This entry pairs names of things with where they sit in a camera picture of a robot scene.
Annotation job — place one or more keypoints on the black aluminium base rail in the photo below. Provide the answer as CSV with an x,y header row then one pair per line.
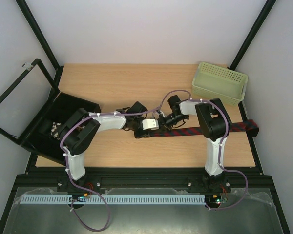
x,y
193,180

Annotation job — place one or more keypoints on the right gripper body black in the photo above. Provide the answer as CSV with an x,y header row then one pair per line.
x,y
168,121

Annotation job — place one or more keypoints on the black divided storage box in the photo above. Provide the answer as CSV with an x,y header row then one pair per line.
x,y
38,138

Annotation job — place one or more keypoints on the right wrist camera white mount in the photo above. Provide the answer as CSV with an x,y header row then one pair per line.
x,y
159,113

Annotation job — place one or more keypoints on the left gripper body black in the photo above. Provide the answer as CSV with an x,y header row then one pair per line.
x,y
138,135

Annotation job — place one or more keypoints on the black open box lid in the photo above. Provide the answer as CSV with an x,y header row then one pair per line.
x,y
24,102

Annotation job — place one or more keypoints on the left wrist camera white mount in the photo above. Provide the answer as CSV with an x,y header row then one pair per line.
x,y
150,123

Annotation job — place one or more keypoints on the red navy striped tie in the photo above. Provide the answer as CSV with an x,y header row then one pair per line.
x,y
248,126

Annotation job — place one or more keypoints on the light green plastic basket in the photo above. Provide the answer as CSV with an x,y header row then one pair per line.
x,y
212,81

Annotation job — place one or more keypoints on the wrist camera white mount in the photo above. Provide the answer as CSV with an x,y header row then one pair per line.
x,y
150,123
159,113

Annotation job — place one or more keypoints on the left black frame post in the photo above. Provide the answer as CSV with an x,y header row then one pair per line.
x,y
23,6

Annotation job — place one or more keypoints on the right black frame post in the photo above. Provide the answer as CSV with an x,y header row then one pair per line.
x,y
269,4

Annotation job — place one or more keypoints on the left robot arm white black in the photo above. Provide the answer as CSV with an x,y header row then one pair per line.
x,y
78,132

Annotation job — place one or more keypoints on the black frame post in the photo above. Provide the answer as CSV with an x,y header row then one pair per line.
x,y
269,4
23,6

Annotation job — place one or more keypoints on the black white patterned rolled tie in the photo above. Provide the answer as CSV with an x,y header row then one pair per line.
x,y
54,132

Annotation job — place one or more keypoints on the light blue slotted cable duct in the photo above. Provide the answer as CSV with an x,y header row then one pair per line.
x,y
115,199

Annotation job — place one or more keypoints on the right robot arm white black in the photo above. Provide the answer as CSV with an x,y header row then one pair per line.
x,y
214,123

